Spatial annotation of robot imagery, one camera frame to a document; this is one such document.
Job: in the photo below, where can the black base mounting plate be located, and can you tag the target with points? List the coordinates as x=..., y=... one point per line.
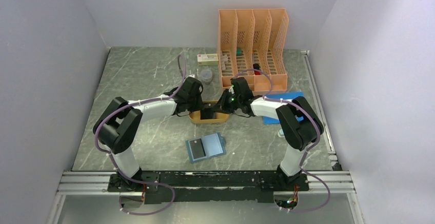
x=197, y=186

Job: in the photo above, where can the orange plastic file organizer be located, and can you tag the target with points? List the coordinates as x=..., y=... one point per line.
x=261, y=34

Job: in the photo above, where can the black VIP credit card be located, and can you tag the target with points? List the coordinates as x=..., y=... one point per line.
x=197, y=148

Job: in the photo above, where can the clear plastic clip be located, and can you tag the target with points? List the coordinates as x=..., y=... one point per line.
x=224, y=62

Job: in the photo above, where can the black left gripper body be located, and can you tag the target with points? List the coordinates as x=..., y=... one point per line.
x=195, y=102

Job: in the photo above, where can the clear small jar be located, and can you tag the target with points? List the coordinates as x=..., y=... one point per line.
x=206, y=76

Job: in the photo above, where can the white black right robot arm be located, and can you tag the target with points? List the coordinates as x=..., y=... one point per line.
x=300, y=124

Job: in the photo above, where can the yellow oval tray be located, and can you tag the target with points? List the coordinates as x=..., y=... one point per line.
x=208, y=105

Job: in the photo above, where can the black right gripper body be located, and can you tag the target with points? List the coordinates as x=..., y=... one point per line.
x=230, y=102

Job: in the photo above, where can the red black item in organizer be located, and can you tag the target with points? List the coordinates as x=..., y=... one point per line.
x=256, y=69

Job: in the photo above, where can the green item in organizer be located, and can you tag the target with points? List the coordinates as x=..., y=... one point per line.
x=239, y=51

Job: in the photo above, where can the blue leather card holder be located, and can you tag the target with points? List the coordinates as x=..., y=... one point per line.
x=214, y=145

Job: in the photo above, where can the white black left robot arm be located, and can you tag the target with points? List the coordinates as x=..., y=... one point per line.
x=115, y=130

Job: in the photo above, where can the white small carton box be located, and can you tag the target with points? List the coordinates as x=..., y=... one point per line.
x=207, y=59

